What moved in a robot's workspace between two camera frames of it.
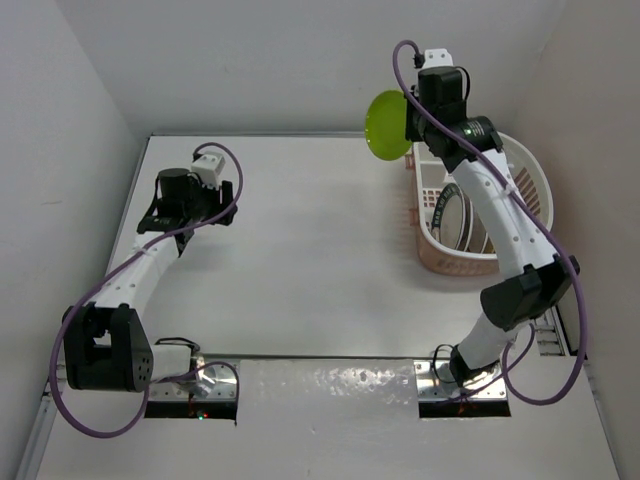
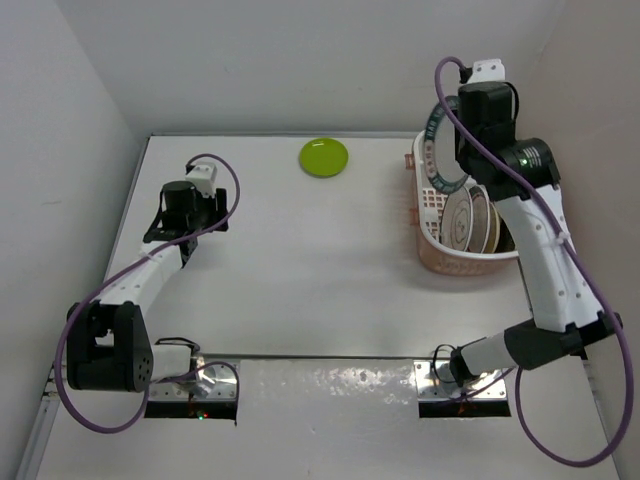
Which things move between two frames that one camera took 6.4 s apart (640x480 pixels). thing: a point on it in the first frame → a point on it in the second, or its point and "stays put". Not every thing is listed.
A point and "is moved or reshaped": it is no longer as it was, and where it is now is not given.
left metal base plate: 207,381 stays put
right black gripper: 410,130 → 456,137
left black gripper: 221,199 stays put
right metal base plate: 435,381 stays put
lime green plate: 386,125 → 323,158
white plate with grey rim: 449,218 is moved or reshaped
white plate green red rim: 479,239 → 458,220
